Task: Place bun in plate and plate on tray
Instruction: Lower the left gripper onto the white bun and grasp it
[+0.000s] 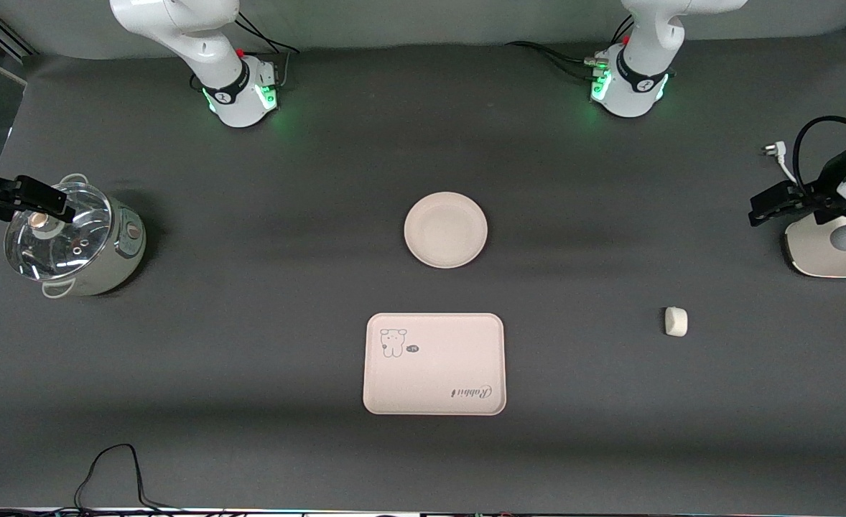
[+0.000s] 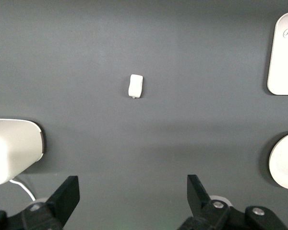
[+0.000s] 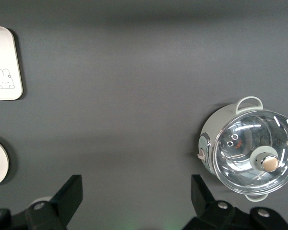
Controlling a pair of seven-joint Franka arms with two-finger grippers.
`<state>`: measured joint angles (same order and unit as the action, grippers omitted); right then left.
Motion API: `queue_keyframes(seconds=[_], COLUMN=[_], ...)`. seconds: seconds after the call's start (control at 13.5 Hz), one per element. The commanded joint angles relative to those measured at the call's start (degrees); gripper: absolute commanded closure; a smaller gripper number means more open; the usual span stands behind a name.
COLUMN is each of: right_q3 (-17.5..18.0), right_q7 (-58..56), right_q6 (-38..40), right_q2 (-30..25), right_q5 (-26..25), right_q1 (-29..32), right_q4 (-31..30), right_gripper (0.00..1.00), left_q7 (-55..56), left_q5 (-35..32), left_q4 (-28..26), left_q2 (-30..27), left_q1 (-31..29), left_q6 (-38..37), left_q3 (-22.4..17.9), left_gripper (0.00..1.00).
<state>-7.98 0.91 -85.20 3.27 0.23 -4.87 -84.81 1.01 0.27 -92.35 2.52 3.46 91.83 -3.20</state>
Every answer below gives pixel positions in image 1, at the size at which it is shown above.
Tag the dark grey table cloth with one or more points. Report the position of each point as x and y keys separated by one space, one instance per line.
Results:
x=250 y=337

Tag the round cream plate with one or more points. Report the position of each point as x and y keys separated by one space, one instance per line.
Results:
x=446 y=231

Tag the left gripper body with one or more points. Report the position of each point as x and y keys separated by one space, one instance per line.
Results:
x=830 y=174

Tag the cream toaster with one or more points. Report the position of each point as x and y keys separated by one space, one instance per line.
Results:
x=818 y=251

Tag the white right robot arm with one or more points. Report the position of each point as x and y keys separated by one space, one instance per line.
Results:
x=200 y=36

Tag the cream rabbit print tray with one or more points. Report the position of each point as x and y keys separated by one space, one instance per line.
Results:
x=437 y=366

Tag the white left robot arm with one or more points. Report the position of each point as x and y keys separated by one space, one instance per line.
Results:
x=638 y=79

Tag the glass pot lid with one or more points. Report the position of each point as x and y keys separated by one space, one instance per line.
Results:
x=57 y=248

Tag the small white steamed bun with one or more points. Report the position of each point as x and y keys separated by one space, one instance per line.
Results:
x=676 y=322

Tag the cream electric cooking pot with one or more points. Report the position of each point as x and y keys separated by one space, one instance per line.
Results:
x=118 y=251

